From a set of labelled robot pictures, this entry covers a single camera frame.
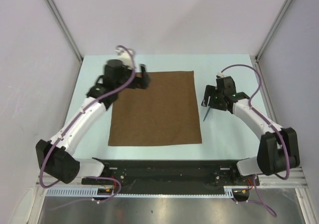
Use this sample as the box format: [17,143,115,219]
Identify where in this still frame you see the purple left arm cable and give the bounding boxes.
[39,45,137,211]

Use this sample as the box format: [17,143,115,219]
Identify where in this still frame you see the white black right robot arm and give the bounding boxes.
[201,76,300,185]

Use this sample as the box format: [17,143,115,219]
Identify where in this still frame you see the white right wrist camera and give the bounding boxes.
[216,72,225,78]

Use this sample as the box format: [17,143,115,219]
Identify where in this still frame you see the aluminium frame post left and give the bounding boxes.
[44,0,84,64]

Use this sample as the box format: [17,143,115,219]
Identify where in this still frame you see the teal plastic spoon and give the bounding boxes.
[203,107,211,122]

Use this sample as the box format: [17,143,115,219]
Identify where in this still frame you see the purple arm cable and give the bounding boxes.
[39,45,137,211]
[219,63,292,218]

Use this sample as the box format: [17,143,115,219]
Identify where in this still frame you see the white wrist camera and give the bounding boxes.
[115,48,135,69]
[216,72,225,78]

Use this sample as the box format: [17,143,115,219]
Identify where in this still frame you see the brown cloth napkin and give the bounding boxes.
[108,71,202,146]

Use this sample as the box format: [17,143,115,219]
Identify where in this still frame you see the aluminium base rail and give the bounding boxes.
[35,166,306,188]

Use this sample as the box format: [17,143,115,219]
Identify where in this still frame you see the white slotted cable duct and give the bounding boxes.
[46,187,234,198]

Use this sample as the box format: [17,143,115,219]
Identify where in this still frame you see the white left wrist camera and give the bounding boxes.
[115,48,135,69]

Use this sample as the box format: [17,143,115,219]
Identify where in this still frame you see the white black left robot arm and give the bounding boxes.
[35,59,150,184]

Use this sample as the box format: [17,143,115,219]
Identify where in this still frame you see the aluminium frame post right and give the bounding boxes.
[254,0,294,62]

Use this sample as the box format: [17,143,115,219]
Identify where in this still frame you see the aluminium frame post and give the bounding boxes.
[254,0,294,62]
[44,0,84,64]

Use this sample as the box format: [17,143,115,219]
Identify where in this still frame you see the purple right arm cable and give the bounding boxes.
[219,63,292,218]

